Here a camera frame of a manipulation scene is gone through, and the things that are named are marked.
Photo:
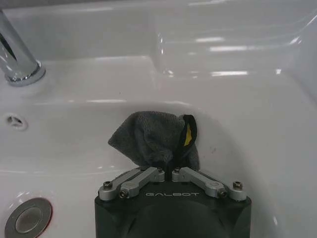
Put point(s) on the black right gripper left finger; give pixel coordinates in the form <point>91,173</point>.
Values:
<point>138,180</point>

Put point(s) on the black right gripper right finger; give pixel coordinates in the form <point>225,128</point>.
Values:
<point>203,181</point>

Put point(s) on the grey towel with black loop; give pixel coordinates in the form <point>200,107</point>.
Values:
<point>158,138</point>

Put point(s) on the white ceramic washbasin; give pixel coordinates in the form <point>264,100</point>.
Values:
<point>223,99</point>

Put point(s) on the silver round drain plug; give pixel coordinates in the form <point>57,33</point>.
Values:
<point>27,219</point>

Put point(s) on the round overflow hole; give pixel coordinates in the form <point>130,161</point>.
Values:
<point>15,121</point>

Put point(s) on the chrome faucet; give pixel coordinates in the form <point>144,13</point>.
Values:
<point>15,54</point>

